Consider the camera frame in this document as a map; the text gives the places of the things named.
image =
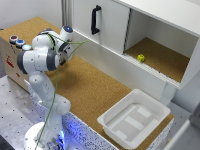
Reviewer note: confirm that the blue button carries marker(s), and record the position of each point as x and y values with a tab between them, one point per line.
20	42

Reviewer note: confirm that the white plastic box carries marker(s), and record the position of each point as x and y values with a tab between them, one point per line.
133	120

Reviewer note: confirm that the red button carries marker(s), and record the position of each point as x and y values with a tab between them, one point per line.
13	38

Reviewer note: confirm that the yellow block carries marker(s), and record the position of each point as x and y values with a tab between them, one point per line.
141	58

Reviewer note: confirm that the white sliding door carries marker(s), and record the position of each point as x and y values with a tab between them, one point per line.
111	25

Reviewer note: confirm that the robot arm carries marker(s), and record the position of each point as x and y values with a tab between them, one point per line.
38	61

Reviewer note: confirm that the white cabinet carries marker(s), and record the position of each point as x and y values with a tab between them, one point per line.
160	13

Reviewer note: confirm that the green button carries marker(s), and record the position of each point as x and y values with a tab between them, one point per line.
26	47

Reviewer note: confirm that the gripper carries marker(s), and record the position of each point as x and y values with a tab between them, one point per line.
67	50

